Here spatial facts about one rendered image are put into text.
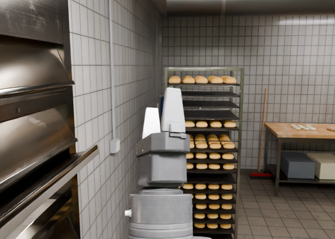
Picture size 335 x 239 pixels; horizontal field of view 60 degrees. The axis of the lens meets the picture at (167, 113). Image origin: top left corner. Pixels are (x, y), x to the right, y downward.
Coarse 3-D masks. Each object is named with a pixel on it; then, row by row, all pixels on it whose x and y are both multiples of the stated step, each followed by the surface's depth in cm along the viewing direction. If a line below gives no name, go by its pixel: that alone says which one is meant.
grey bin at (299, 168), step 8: (288, 152) 450; (296, 152) 450; (280, 160) 447; (288, 160) 412; (296, 160) 412; (304, 160) 412; (312, 160) 413; (280, 168) 447; (288, 168) 408; (296, 168) 406; (304, 168) 405; (312, 168) 404; (288, 176) 409; (296, 176) 408; (304, 176) 407; (312, 176) 405
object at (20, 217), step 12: (60, 156) 133; (72, 156) 128; (48, 168) 115; (60, 168) 111; (24, 180) 105; (36, 180) 102; (60, 180) 96; (12, 192) 94; (24, 192) 91; (48, 192) 88; (0, 204) 85; (12, 204) 82; (36, 204) 82; (24, 216) 76; (0, 228) 68; (12, 228) 71
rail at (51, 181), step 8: (96, 144) 132; (88, 152) 121; (80, 160) 113; (64, 168) 102; (72, 168) 106; (56, 176) 94; (48, 184) 89; (32, 192) 82; (40, 192) 84; (24, 200) 77; (32, 200) 80; (16, 208) 74; (24, 208) 77; (0, 216) 69; (8, 216) 70; (0, 224) 67
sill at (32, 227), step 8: (56, 200) 135; (64, 200) 135; (48, 208) 127; (56, 208) 127; (64, 208) 131; (40, 216) 121; (48, 216) 121; (56, 216) 124; (32, 224) 115; (40, 224) 115; (48, 224) 117; (24, 232) 109; (32, 232) 109; (40, 232) 111
